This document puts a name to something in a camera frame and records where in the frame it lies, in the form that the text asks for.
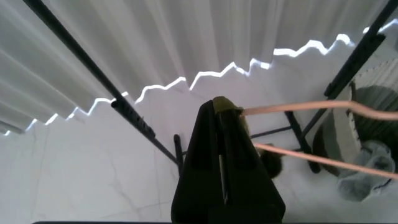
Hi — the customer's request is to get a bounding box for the green t-shirt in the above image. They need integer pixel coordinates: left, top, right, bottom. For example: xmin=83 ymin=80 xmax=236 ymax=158
xmin=212 ymin=96 xmax=284 ymax=180

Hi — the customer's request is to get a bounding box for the black clothes rack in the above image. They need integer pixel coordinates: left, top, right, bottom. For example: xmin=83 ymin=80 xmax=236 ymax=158
xmin=23 ymin=0 xmax=398 ymax=177

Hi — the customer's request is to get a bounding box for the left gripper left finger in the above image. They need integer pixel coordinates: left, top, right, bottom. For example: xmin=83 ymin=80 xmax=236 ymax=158
xmin=170 ymin=100 xmax=225 ymax=223

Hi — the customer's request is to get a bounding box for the white laundry basket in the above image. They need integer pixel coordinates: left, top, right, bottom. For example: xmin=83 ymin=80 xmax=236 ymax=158
xmin=312 ymin=57 xmax=398 ymax=178

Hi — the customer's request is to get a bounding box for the white curtain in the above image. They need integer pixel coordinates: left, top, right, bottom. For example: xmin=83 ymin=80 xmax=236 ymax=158
xmin=0 ymin=0 xmax=398 ymax=136

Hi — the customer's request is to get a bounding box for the pink clothes hanger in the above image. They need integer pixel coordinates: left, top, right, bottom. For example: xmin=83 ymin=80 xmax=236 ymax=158
xmin=241 ymin=100 xmax=398 ymax=180

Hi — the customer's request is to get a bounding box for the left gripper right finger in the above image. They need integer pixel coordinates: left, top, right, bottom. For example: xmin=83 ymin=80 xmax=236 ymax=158
xmin=219 ymin=110 xmax=286 ymax=223

